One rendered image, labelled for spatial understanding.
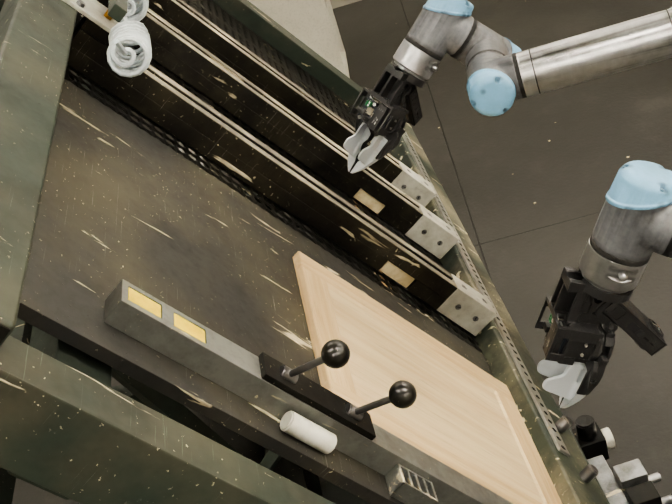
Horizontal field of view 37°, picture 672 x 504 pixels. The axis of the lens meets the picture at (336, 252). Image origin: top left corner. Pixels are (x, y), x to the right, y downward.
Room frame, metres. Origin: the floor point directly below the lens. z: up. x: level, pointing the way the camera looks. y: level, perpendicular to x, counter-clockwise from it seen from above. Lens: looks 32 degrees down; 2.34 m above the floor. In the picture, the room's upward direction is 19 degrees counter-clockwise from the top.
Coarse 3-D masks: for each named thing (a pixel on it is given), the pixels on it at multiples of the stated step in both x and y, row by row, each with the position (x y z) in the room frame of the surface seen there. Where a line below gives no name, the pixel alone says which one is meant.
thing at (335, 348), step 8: (328, 344) 1.04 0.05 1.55; (336, 344) 1.04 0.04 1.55; (344, 344) 1.04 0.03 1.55; (328, 352) 1.03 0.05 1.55; (336, 352) 1.03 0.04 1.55; (344, 352) 1.03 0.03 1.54; (312, 360) 1.07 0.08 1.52; (320, 360) 1.05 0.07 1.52; (328, 360) 1.03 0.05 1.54; (336, 360) 1.02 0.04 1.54; (344, 360) 1.02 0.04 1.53; (280, 368) 1.10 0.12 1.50; (288, 368) 1.09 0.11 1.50; (296, 368) 1.08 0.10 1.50; (304, 368) 1.07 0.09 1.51; (336, 368) 1.03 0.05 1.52; (288, 376) 1.09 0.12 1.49; (296, 376) 1.09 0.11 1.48
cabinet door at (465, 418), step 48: (336, 288) 1.53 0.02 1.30; (336, 336) 1.35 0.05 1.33; (384, 336) 1.47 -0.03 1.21; (336, 384) 1.20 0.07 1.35; (384, 384) 1.30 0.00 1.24; (432, 384) 1.40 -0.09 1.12; (480, 384) 1.52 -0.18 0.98; (432, 432) 1.23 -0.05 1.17; (480, 432) 1.33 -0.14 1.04; (528, 432) 1.43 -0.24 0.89; (480, 480) 1.16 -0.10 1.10; (528, 480) 1.26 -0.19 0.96
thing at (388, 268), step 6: (384, 264) 1.78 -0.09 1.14; (390, 264) 1.78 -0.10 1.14; (384, 270) 1.78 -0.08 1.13; (390, 270) 1.78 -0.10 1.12; (396, 270) 1.78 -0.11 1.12; (402, 270) 1.78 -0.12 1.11; (390, 276) 1.78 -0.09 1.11; (396, 276) 1.78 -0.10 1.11; (402, 276) 1.78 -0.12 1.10; (408, 276) 1.78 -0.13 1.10; (402, 282) 1.78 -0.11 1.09; (408, 282) 1.78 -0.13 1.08
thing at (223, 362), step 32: (128, 320) 1.07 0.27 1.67; (160, 320) 1.08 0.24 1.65; (192, 320) 1.12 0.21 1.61; (160, 352) 1.07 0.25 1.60; (192, 352) 1.07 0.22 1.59; (224, 352) 1.08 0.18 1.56; (224, 384) 1.07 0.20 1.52; (256, 384) 1.07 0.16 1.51; (320, 416) 1.07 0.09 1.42; (352, 448) 1.07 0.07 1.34; (384, 448) 1.07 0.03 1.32; (416, 448) 1.11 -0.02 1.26; (448, 480) 1.08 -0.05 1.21
